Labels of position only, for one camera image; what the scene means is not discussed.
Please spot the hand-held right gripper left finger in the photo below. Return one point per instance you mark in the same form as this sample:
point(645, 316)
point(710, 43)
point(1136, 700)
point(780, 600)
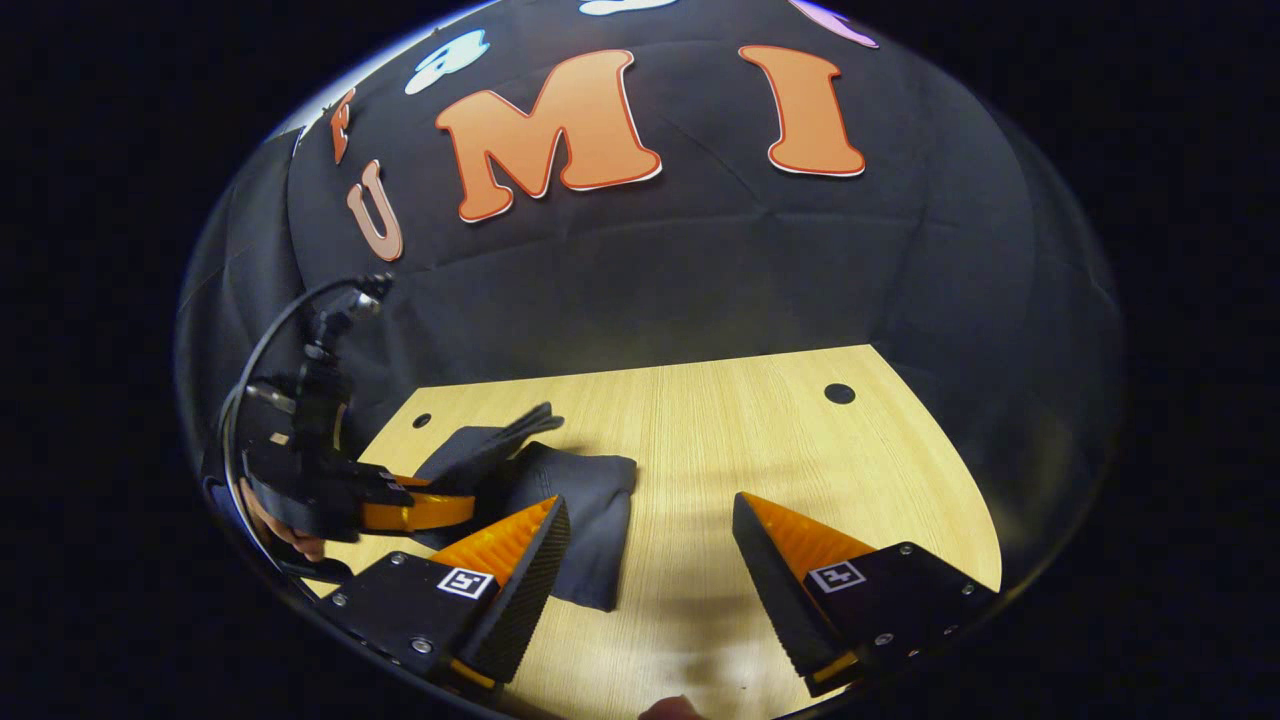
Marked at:
point(525, 600)

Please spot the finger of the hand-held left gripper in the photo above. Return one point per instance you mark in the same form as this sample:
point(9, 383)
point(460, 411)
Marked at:
point(420, 512)

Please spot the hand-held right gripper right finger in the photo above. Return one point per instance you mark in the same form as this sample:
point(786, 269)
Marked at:
point(780, 600)

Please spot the dark grey jeans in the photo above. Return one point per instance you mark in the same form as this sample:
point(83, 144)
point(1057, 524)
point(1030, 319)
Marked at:
point(590, 510)

